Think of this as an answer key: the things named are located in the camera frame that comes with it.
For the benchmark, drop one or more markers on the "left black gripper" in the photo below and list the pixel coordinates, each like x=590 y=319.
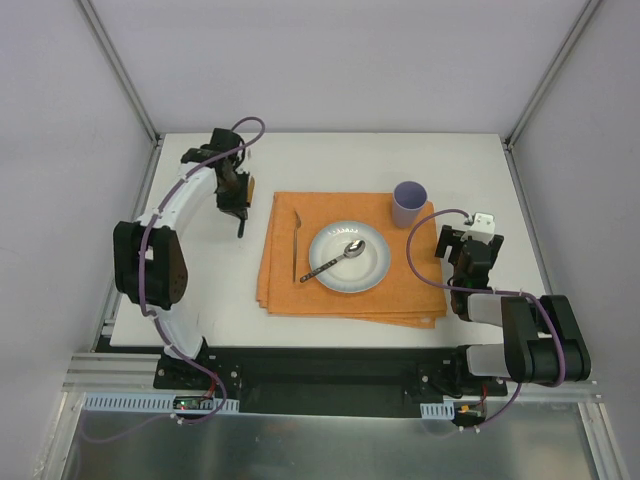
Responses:
x=235 y=210

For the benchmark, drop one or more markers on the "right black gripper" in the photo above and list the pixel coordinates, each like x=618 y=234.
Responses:
x=445 y=242

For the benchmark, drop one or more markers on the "silver fork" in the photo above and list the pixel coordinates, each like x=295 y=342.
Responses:
x=297 y=225

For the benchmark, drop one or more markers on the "lilac plastic cup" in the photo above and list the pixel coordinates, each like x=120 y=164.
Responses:
x=408 y=200

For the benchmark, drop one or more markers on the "orange cloth napkin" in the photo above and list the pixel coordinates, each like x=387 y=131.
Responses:
x=400 y=298

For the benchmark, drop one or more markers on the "silver spoon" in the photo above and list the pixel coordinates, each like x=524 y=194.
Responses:
x=352 y=250

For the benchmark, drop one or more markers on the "white blue-rimmed plate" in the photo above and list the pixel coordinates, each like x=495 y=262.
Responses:
x=355 y=275

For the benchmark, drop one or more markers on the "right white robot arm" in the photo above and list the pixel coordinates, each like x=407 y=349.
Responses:
x=542 y=342

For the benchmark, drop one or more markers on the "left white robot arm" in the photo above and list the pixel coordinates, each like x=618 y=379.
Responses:
x=150 y=268

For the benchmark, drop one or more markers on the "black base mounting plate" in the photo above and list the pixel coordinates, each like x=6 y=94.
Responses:
x=359 y=382

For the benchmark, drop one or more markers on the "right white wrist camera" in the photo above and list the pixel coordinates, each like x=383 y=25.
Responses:
x=480 y=224

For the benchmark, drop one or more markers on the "right aluminium frame post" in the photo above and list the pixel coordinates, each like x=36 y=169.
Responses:
x=566 y=48

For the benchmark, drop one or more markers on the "aluminium frame post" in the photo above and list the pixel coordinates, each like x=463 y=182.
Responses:
x=566 y=48
x=108 y=49

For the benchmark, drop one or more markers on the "left aluminium frame post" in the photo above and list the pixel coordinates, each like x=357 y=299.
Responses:
x=108 y=49

